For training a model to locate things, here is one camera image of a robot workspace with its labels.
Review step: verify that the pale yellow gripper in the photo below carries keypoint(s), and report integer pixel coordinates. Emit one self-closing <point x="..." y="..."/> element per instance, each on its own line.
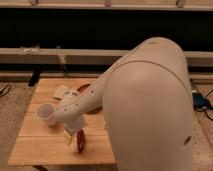
<point x="68" y="137"/>

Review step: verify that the red chili pepper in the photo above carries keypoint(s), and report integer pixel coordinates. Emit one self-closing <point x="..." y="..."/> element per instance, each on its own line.
<point x="80" y="140"/>

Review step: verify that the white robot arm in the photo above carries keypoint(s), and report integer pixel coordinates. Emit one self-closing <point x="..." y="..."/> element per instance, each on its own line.
<point x="148" y="108"/>

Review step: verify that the wooden table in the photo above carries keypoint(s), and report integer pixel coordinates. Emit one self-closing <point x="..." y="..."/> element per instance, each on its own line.
<point x="38" y="144"/>

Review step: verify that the beige sponge block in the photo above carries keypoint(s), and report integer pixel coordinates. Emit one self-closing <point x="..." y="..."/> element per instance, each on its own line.
<point x="60" y="91"/>

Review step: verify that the blue device on floor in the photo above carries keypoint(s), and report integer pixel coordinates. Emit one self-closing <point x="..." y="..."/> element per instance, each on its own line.
<point x="199" y="101"/>

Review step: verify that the metal rail beam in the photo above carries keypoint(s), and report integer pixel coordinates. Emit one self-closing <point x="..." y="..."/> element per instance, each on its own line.
<point x="57" y="56"/>

